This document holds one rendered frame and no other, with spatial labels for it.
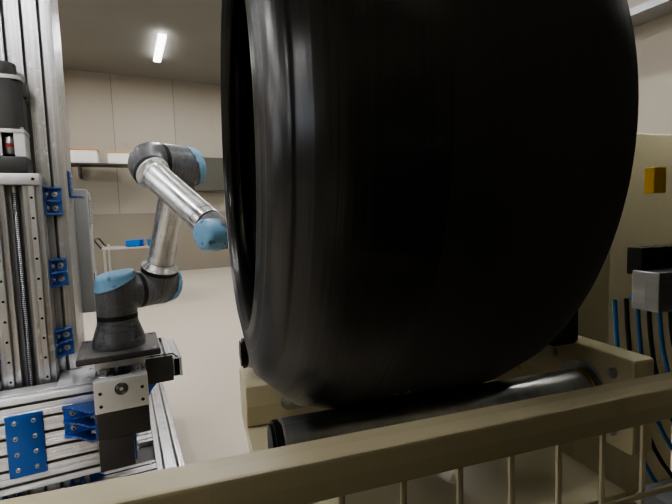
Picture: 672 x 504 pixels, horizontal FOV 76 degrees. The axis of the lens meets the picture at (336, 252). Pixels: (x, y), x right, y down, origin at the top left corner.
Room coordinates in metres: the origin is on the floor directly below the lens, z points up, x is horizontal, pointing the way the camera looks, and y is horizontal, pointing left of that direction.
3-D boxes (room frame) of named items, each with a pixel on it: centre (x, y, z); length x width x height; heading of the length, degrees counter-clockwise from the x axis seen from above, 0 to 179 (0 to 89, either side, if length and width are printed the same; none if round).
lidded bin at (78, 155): (8.51, 4.79, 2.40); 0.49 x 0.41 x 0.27; 116
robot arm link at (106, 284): (1.34, 0.68, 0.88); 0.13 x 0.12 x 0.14; 145
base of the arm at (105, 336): (1.33, 0.69, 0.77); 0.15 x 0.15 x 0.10
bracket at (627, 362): (0.60, -0.24, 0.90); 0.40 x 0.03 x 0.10; 18
